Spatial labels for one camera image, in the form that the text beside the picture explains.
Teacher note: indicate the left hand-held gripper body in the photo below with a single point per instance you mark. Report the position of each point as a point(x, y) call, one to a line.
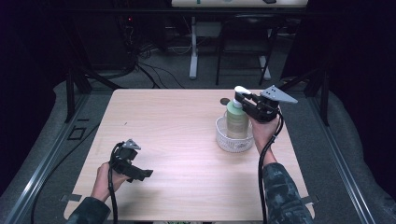
point(124, 158)

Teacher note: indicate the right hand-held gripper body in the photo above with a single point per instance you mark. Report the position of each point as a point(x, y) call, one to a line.
point(264, 110)

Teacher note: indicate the green pump bottle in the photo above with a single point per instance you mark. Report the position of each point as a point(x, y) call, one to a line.
point(236, 121)

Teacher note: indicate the white plastic basket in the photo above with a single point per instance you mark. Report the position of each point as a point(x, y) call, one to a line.
point(232, 145)

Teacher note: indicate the person's right hand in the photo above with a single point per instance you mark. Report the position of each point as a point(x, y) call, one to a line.
point(264, 133)

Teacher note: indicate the person's left hand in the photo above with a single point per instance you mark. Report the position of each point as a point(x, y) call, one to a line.
point(102, 183)

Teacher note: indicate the dark round disc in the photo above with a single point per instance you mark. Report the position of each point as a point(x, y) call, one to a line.
point(224, 101)

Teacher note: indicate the black metal stand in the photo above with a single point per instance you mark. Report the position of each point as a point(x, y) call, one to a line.
point(325, 99)
point(70, 93)

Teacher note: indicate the white desk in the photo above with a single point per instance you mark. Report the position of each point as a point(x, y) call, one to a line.
point(193, 62)

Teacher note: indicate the black chair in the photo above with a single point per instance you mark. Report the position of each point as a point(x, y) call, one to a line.
point(246, 21)

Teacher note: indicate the grey tape strip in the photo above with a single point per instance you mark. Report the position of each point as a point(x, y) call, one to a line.
point(311, 199)

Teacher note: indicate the black computer tower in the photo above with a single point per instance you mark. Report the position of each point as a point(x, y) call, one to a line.
point(102, 40)

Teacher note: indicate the aluminium floor rail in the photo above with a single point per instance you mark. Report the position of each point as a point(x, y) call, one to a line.
point(342, 161)
point(46, 161)

